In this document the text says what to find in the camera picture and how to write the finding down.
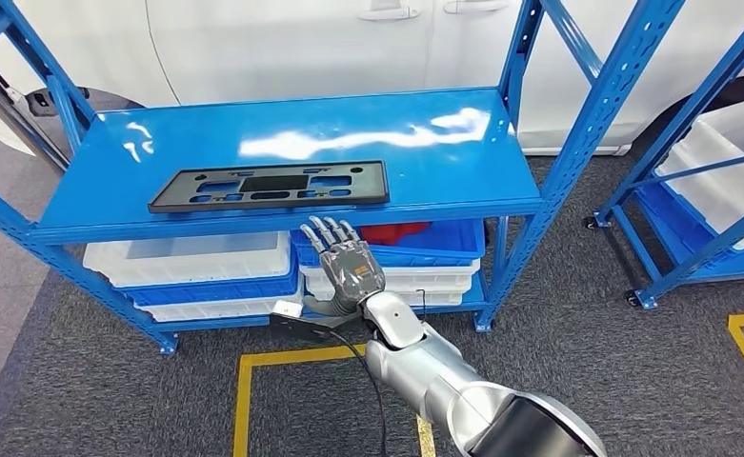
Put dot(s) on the black plastic panel part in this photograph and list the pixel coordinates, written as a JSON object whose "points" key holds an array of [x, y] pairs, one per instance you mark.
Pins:
{"points": [[172, 195]]}

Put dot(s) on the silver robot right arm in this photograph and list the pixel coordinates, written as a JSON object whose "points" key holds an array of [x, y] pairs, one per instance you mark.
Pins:
{"points": [[428, 372]]}

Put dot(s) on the red plastic part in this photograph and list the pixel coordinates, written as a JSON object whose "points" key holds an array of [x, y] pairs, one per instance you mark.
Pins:
{"points": [[390, 233]]}

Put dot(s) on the blue metal shelf rack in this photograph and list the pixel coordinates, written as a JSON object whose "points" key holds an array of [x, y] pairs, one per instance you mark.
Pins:
{"points": [[220, 126]]}

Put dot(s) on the blue plastic bin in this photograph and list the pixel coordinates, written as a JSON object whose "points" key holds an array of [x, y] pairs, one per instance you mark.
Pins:
{"points": [[668, 221], [447, 243], [207, 292]]}

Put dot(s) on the white car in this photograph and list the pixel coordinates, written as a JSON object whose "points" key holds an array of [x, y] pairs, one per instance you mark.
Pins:
{"points": [[283, 50]]}

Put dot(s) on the blue metal rack with casters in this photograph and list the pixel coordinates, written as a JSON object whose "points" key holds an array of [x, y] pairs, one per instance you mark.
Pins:
{"points": [[681, 123]]}

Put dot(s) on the grey metal stand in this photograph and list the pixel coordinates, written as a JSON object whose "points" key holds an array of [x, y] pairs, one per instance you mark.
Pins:
{"points": [[5, 108]]}

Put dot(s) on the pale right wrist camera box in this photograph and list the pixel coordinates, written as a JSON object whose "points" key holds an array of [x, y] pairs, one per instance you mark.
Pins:
{"points": [[287, 309]]}

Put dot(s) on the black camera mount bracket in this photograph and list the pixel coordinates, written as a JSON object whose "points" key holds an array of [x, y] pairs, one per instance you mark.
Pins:
{"points": [[302, 328]]}

